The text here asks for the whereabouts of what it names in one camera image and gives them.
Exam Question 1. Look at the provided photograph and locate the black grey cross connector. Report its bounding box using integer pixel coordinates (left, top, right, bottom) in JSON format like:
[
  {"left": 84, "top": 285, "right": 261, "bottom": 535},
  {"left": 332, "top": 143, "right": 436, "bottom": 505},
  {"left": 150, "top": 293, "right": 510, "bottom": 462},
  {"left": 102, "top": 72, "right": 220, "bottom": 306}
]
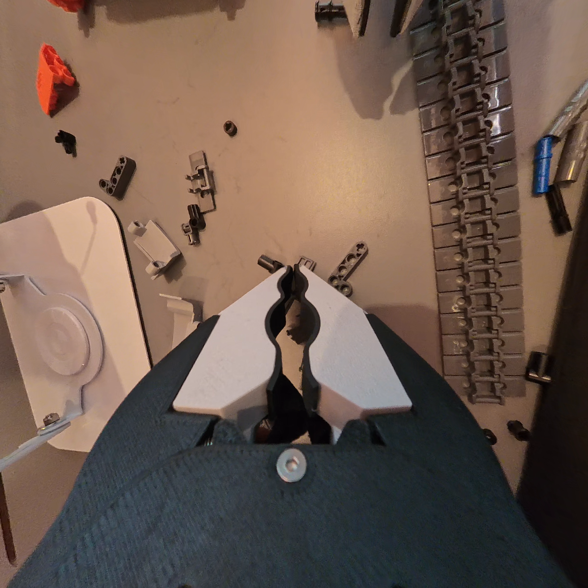
[{"left": 181, "top": 205, "right": 208, "bottom": 244}]

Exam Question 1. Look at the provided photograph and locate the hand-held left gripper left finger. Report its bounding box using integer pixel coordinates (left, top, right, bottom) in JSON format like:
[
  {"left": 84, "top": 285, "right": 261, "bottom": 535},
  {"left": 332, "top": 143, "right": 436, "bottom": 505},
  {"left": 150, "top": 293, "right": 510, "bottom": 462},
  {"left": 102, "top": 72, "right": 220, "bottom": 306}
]
[{"left": 173, "top": 266, "right": 294, "bottom": 437}]

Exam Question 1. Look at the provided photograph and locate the light grey curved block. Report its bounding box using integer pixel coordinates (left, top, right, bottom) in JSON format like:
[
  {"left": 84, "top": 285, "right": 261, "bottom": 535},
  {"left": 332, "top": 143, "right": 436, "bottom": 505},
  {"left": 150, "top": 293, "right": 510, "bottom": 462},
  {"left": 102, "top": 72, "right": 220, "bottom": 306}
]
[{"left": 159, "top": 293, "right": 204, "bottom": 350}]

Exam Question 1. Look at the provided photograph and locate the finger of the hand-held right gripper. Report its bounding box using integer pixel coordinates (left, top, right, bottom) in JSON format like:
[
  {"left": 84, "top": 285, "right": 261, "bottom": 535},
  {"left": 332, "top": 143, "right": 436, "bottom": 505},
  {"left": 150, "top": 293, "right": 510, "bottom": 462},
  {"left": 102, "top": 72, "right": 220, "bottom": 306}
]
[
  {"left": 345, "top": 0, "right": 372, "bottom": 38},
  {"left": 390, "top": 0, "right": 431, "bottom": 38}
]

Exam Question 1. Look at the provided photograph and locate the black small block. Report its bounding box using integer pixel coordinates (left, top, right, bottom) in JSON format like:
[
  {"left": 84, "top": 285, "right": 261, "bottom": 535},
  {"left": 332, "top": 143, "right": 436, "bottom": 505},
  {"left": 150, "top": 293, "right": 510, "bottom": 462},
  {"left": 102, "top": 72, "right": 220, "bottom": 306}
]
[{"left": 525, "top": 351, "right": 555, "bottom": 385}]

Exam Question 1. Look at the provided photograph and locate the blue pin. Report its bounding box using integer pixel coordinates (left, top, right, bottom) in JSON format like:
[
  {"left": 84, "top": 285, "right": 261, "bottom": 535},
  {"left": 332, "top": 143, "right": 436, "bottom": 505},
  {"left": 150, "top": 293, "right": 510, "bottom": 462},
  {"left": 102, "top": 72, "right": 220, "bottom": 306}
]
[{"left": 533, "top": 137, "right": 555, "bottom": 195}]

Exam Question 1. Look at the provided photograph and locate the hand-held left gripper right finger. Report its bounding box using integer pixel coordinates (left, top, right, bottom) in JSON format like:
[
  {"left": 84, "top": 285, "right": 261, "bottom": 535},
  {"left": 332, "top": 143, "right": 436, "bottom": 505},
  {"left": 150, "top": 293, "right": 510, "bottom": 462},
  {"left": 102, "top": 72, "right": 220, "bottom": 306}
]
[{"left": 294, "top": 266, "right": 413, "bottom": 437}]

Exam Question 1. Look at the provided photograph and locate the grey tube connector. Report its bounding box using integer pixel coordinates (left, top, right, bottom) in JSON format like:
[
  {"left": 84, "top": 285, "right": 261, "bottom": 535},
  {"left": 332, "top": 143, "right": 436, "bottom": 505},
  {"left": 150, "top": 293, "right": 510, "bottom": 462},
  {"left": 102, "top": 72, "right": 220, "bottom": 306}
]
[
  {"left": 553, "top": 122, "right": 588, "bottom": 185},
  {"left": 549, "top": 80, "right": 588, "bottom": 139}
]

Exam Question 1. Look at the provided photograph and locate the grey bent liftarm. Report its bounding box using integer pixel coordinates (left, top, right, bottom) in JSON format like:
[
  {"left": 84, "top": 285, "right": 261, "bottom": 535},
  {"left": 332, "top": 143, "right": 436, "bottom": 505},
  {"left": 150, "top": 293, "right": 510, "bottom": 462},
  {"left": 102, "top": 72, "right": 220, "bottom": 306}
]
[{"left": 327, "top": 241, "right": 369, "bottom": 295}]

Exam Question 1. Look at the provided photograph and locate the light grey curved panel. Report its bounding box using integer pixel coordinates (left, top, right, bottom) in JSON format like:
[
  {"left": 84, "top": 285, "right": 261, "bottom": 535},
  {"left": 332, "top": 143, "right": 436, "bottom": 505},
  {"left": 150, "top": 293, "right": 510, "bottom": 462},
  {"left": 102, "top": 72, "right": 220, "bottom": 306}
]
[{"left": 128, "top": 220, "right": 182, "bottom": 280}]

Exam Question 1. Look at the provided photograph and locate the single grey track link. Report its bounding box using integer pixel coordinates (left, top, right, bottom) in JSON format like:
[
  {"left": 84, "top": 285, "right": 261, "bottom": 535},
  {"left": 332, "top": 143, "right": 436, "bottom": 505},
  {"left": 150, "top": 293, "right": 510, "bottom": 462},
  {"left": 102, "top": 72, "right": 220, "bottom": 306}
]
[{"left": 185, "top": 151, "right": 217, "bottom": 213}]

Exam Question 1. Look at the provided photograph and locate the white lamp base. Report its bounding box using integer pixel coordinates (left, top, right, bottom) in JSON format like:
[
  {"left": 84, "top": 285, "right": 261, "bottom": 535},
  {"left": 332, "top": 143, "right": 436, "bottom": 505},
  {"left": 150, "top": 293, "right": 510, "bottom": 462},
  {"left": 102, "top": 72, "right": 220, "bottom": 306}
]
[{"left": 0, "top": 197, "right": 153, "bottom": 469}]

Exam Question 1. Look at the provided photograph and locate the grey toy track chain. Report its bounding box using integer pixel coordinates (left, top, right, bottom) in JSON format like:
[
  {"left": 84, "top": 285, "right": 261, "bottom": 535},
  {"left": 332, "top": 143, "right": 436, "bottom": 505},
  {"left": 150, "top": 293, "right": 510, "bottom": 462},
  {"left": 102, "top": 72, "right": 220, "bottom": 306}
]
[{"left": 409, "top": 0, "right": 527, "bottom": 405}]

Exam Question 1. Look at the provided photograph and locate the black long pin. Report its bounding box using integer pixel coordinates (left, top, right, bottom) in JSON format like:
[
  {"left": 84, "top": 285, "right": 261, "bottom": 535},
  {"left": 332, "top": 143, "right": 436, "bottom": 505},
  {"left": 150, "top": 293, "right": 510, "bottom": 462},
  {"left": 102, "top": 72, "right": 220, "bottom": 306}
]
[{"left": 545, "top": 186, "right": 573, "bottom": 234}]

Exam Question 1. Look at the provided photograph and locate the dark grey angled beam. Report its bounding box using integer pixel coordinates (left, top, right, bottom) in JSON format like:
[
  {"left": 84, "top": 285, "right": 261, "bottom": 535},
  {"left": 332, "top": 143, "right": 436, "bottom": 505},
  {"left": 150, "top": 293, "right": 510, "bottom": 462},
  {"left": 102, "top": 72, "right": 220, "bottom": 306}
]
[{"left": 99, "top": 156, "right": 138, "bottom": 201}]

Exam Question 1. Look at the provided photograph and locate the orange wedge block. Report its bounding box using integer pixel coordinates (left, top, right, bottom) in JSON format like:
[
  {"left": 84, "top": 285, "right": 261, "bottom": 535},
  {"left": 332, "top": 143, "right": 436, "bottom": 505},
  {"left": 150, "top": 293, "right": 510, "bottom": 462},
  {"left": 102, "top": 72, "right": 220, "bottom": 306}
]
[{"left": 37, "top": 43, "right": 77, "bottom": 116}]

